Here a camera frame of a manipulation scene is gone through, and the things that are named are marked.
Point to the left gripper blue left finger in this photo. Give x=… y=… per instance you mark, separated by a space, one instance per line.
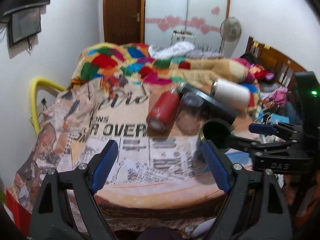
x=52 y=217

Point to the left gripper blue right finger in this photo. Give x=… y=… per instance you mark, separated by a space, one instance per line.
x=255 y=206

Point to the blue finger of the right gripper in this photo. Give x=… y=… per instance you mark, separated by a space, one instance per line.
x=282 y=130
x=289 y=146

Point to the dark green cup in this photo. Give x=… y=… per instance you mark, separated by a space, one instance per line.
x=217 y=131

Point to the clear glass cup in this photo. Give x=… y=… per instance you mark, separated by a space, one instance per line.
x=189 y=114

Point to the white thermos bottle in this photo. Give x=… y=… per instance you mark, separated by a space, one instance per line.
x=231 y=94

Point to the black thermos bottle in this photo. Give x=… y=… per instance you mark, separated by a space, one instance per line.
x=211 y=108

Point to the red plush toy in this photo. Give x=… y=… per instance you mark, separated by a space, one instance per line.
x=260 y=73

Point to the wooden bed headboard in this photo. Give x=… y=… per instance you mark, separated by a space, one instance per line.
x=275 y=61

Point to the red thermos bottle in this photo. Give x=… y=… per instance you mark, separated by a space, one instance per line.
x=163 y=111

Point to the newspaper print blanket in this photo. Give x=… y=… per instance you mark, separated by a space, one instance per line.
x=156 y=180

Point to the standing electric fan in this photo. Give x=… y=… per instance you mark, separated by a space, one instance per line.
x=230 y=31

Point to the white checked cloth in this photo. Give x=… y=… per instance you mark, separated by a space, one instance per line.
x=177 y=50

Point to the sliding wardrobe with hearts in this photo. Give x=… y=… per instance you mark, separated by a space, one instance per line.
x=199 y=21

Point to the colourful patchwork blanket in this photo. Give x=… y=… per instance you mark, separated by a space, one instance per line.
x=134 y=62

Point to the dark brown wooden door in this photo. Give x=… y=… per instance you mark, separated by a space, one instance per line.
x=123 y=21

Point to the yellow bed rail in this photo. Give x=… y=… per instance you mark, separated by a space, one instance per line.
x=42 y=91

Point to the small wall mounted monitor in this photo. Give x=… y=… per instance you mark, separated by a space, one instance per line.
x=23 y=25

